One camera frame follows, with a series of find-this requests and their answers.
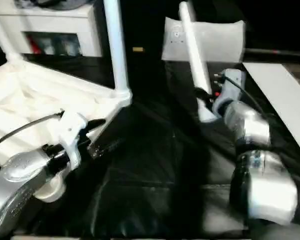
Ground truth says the black bar red light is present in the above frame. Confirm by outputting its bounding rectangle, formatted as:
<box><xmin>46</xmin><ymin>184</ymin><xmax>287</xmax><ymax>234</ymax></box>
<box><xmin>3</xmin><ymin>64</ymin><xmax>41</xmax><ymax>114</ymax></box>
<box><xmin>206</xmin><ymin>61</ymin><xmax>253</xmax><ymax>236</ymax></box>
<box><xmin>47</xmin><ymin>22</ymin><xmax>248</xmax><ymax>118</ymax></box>
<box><xmin>244</xmin><ymin>48</ymin><xmax>300</xmax><ymax>57</ymax></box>

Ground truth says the red bottle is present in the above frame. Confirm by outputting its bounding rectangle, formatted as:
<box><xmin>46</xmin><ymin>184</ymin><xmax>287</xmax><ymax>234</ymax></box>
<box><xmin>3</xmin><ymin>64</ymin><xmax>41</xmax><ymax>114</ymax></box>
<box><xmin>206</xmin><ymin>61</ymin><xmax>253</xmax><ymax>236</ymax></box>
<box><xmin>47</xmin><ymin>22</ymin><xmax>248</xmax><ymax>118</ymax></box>
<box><xmin>26</xmin><ymin>35</ymin><xmax>39</xmax><ymax>54</ymax></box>

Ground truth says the grey bag black handle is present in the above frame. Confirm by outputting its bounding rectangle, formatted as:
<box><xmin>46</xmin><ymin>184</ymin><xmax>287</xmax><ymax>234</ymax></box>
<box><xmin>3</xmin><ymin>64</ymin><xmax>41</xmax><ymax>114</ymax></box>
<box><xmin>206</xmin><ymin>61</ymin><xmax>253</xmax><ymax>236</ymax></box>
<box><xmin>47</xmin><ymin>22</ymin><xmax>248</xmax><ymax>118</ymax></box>
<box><xmin>36</xmin><ymin>0</ymin><xmax>69</xmax><ymax>8</ymax></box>

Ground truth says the white glass-door cabinet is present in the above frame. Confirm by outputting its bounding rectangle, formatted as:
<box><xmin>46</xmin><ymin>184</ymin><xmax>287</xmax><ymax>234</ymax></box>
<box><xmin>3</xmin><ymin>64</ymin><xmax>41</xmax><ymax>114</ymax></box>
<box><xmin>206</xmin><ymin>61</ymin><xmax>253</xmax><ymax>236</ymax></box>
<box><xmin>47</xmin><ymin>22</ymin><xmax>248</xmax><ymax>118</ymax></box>
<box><xmin>0</xmin><ymin>3</ymin><xmax>103</xmax><ymax>58</ymax></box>

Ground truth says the white flat board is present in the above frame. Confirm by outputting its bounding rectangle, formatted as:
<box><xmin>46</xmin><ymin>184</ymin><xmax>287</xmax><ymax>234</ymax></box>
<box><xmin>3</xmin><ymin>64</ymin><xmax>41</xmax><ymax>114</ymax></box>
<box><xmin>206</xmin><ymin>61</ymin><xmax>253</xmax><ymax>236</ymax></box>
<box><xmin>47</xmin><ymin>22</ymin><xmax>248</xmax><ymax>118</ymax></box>
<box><xmin>241</xmin><ymin>61</ymin><xmax>300</xmax><ymax>159</ymax></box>

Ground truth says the black work mat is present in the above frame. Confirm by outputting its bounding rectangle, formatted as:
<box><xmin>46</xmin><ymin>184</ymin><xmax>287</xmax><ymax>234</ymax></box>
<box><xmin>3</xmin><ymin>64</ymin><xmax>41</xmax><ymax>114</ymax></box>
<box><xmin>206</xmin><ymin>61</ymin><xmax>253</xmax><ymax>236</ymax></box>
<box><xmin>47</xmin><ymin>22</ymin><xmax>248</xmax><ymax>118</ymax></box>
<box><xmin>0</xmin><ymin>49</ymin><xmax>300</xmax><ymax>237</ymax></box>

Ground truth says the black tall cabinet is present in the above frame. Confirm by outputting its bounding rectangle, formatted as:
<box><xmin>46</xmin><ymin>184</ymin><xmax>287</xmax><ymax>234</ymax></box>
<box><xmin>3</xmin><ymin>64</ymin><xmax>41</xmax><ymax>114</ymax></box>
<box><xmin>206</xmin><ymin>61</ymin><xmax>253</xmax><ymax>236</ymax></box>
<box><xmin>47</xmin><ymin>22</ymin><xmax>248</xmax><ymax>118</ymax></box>
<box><xmin>94</xmin><ymin>0</ymin><xmax>167</xmax><ymax>63</ymax></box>

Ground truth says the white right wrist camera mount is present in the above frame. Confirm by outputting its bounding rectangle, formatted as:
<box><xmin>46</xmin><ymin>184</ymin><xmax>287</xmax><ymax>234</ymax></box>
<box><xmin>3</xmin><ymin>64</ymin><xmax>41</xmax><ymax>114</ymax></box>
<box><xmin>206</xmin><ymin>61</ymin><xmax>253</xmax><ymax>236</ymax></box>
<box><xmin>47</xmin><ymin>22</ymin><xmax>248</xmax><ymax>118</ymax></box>
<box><xmin>211</xmin><ymin>68</ymin><xmax>246</xmax><ymax>119</ymax></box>

